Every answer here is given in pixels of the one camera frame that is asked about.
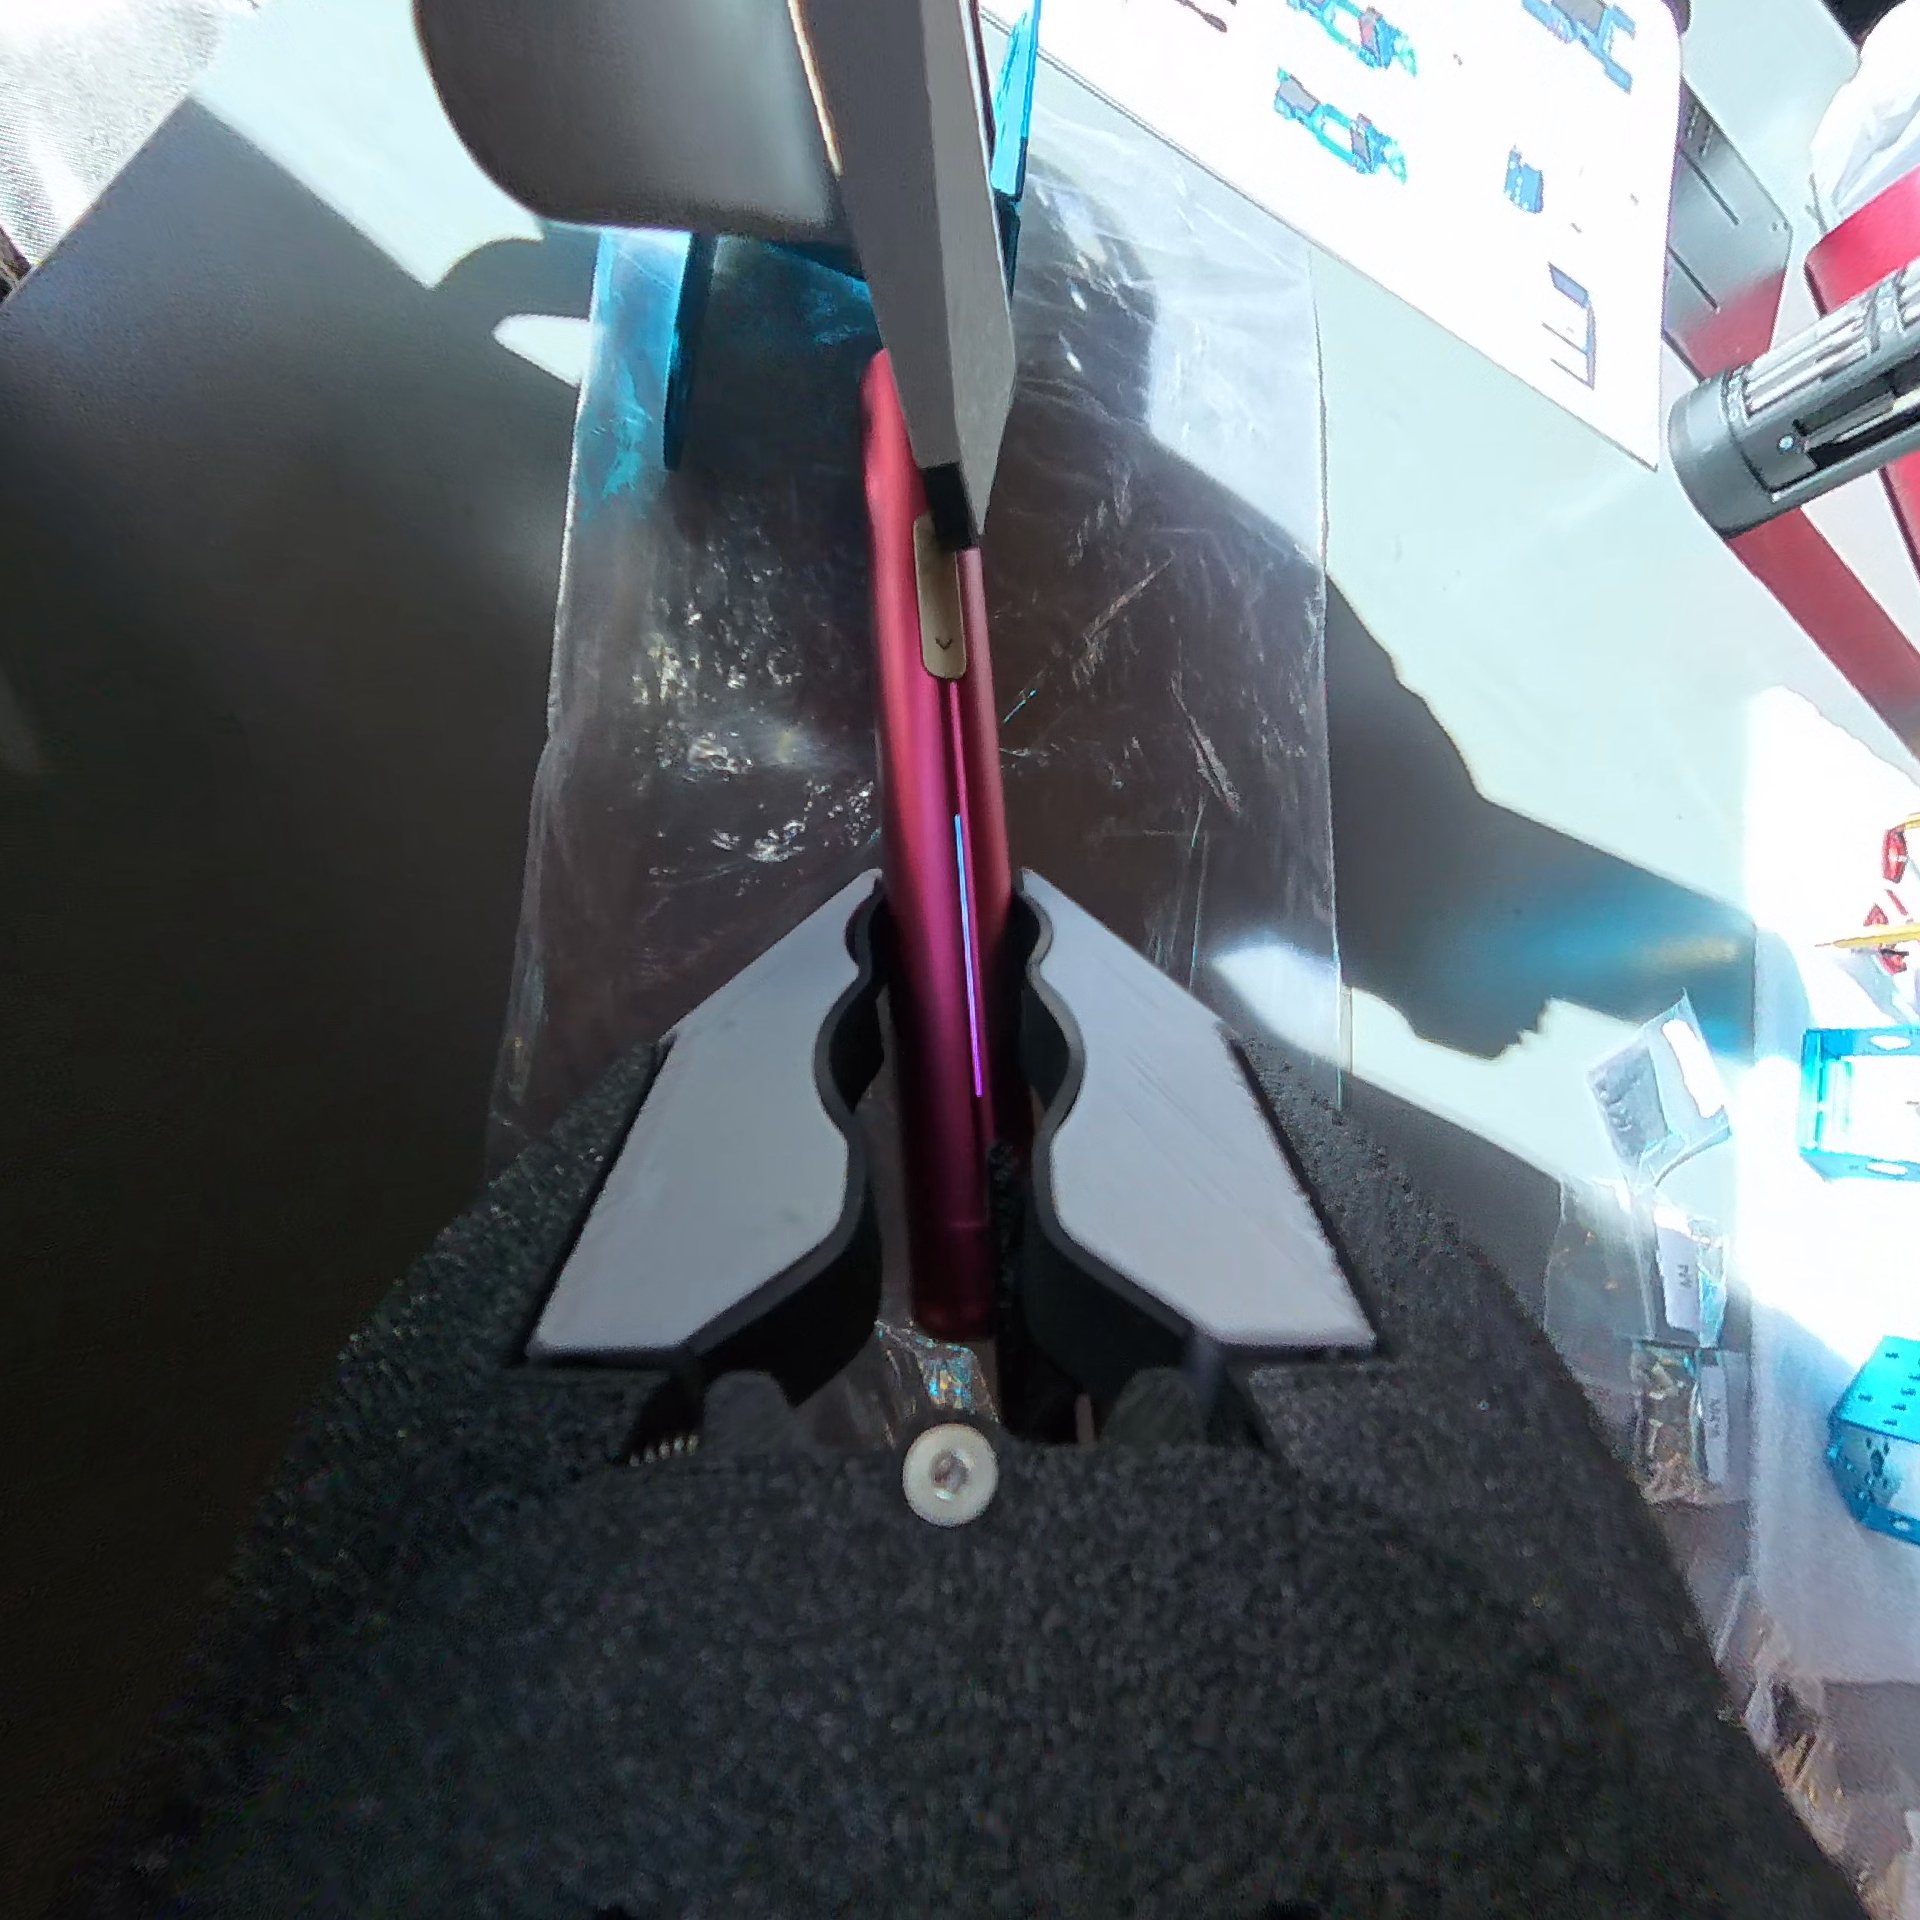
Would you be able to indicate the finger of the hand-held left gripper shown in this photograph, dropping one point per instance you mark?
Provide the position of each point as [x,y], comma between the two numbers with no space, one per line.
[914,241]

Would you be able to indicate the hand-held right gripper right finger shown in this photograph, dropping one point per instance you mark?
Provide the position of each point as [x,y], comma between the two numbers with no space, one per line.
[1201,1177]

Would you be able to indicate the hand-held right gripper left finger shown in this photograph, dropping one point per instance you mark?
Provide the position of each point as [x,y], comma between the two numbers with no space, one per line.
[716,1186]

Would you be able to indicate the blue metal bracket assembly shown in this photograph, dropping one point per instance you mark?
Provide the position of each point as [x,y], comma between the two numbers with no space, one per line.
[635,362]

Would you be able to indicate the red electric screwdriver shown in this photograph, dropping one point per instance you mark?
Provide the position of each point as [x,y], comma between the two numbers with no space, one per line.
[956,901]

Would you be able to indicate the clear plastic bag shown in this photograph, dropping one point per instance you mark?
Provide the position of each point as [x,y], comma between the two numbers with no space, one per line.
[1201,601]

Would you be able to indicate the printed instruction manual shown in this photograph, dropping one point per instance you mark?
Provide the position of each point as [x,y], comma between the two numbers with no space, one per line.
[1410,181]

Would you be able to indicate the black flat panel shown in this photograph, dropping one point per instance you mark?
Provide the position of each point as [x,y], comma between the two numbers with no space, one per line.
[1727,210]

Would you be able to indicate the red cylinder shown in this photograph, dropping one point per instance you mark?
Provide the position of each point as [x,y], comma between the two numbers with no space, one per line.
[1861,601]

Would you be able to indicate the black ribbed cylinder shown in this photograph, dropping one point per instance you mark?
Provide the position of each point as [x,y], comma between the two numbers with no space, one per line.
[1802,405]

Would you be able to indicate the white crumpled plastic bag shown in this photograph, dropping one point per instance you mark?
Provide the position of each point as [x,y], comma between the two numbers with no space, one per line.
[1867,151]

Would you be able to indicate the blue perforated metal bracket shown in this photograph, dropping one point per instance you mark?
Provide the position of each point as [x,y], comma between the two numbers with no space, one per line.
[1884,1440]

